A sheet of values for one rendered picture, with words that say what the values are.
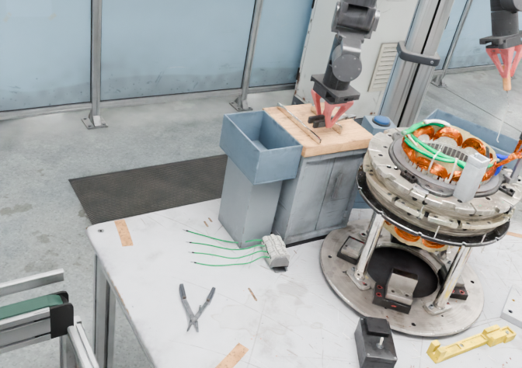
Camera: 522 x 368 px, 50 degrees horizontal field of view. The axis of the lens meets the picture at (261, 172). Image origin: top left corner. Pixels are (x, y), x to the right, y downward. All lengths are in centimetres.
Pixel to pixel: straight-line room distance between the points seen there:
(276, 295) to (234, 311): 11
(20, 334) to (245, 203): 53
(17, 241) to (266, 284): 150
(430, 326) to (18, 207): 197
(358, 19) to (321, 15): 248
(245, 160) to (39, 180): 183
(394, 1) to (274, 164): 244
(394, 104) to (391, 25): 195
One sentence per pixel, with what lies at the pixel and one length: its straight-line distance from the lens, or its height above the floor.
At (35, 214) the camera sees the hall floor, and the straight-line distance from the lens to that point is 267.
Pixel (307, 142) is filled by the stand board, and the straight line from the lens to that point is 120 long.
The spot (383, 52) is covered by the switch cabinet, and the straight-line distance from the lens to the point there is 360.
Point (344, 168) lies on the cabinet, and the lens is 131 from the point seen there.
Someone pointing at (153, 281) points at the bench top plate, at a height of 78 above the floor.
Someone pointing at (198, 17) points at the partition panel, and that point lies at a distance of 337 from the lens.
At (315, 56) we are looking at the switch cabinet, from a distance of 366.
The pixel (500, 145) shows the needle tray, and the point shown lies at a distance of 156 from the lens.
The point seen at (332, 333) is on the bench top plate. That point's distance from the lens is 119.
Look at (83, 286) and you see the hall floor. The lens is 231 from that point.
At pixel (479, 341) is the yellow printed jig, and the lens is 130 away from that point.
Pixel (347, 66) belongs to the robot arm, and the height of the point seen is 127.
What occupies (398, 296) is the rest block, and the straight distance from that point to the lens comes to 124.
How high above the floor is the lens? 162
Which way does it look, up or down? 32 degrees down
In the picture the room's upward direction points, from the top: 11 degrees clockwise
